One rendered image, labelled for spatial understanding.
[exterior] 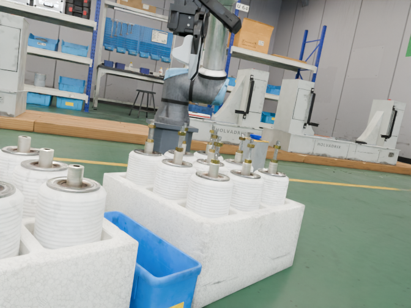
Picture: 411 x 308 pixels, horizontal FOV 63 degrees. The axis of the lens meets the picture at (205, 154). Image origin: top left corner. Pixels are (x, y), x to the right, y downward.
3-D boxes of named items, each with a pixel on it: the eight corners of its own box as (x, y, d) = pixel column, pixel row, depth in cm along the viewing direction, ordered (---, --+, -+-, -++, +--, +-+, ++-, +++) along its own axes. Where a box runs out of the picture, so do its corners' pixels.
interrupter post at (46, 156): (35, 166, 58) (37, 147, 58) (49, 165, 60) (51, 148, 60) (40, 169, 57) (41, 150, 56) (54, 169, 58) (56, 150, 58)
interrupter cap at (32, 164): (14, 162, 58) (14, 159, 58) (58, 162, 64) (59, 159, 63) (29, 173, 53) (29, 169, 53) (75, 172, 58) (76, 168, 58)
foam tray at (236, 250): (95, 236, 92) (103, 172, 89) (196, 217, 120) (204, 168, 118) (192, 312, 66) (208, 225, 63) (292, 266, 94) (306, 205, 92)
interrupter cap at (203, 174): (189, 173, 74) (189, 169, 74) (218, 174, 78) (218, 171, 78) (206, 182, 68) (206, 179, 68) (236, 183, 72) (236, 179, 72)
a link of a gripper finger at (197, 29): (191, 57, 77) (197, 20, 77) (198, 58, 76) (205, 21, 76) (188, 51, 72) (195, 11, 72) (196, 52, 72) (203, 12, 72)
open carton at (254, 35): (220, 49, 620) (225, 21, 613) (253, 57, 651) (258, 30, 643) (235, 46, 569) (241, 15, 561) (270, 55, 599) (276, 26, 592)
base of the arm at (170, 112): (150, 119, 147) (153, 96, 145) (183, 123, 152) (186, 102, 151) (158, 123, 133) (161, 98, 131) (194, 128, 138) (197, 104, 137)
